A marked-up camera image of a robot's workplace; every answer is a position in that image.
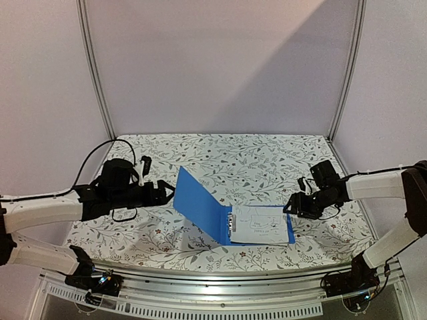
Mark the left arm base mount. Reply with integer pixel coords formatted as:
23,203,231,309
65,269,124,307

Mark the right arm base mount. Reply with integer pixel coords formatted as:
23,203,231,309
320,263,391,315

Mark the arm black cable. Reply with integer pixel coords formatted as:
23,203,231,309
0,139,139,223
320,165,414,221

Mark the perforated white cable tray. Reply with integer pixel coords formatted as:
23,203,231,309
40,285,324,319

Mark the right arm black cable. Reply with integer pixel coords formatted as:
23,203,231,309
320,165,414,221

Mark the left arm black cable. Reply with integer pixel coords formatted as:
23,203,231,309
0,139,139,223

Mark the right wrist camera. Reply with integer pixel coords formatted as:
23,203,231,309
298,160,340,195

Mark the chrome lever arch clip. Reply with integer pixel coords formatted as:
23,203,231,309
227,212,236,237

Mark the aluminium front rail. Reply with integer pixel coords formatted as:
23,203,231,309
38,256,406,306

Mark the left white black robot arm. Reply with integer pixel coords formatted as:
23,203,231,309
1,180,175,276

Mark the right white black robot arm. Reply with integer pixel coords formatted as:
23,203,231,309
283,160,426,280

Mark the blue folder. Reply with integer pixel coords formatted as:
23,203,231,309
173,167,296,246

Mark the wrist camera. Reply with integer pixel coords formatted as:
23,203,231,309
97,156,152,191
298,160,340,195

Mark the hand drawn sketch paper sheet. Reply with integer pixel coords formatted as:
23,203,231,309
229,206,293,245

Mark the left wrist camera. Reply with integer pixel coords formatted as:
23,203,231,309
97,156,152,191

